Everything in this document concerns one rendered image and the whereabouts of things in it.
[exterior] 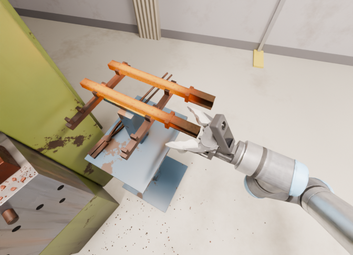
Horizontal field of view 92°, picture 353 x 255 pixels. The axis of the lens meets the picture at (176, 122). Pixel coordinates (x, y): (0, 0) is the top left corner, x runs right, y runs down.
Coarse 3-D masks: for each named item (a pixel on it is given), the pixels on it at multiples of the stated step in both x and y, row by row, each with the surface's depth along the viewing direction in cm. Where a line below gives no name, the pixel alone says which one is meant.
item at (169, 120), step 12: (84, 84) 58; (96, 84) 58; (108, 96) 56; (120, 96) 56; (132, 108) 55; (144, 108) 53; (156, 108) 53; (168, 120) 50; (180, 120) 50; (192, 132) 49
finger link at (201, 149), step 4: (200, 144) 47; (184, 148) 46; (188, 148) 46; (192, 148) 46; (196, 148) 46; (200, 148) 46; (204, 148) 46; (208, 148) 46; (196, 152) 47; (200, 152) 46
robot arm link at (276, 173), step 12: (264, 156) 43; (276, 156) 44; (264, 168) 43; (276, 168) 42; (288, 168) 42; (300, 168) 42; (264, 180) 44; (276, 180) 42; (288, 180) 41; (300, 180) 41; (276, 192) 47; (288, 192) 43; (300, 192) 41
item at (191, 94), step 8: (112, 64) 64; (120, 64) 64; (128, 72) 61; (136, 72) 61; (144, 72) 61; (144, 80) 61; (152, 80) 59; (160, 80) 59; (168, 80) 59; (160, 88) 60; (168, 88) 58; (176, 88) 57; (184, 88) 57; (192, 88) 56; (184, 96) 57; (192, 96) 57; (200, 96) 54; (208, 96) 54; (200, 104) 57; (208, 104) 56
